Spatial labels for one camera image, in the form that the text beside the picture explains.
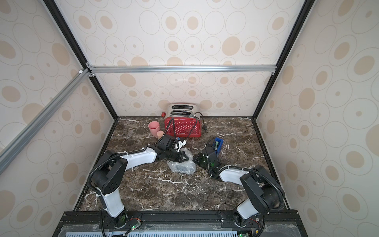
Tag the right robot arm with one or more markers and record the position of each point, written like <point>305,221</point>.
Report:
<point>264,193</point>

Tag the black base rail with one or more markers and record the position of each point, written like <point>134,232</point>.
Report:
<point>220,223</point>

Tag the horizontal aluminium frame bar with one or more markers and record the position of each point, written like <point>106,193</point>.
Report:
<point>179,69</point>

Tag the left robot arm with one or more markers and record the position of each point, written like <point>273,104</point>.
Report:
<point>107,174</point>

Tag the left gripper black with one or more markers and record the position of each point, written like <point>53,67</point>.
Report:
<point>181,154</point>

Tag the clear bubble wrap sheet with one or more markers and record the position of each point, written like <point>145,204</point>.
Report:
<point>188,167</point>

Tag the red polka dot toaster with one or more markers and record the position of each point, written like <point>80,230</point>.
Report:
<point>183,120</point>

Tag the diagonal aluminium frame bar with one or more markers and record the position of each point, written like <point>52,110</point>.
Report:
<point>26,135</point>

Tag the pink plastic cup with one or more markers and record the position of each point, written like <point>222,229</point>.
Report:
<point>154,128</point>

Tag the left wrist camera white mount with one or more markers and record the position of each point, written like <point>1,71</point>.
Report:
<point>179,144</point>

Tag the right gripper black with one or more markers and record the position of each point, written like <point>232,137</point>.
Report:
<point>211,148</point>

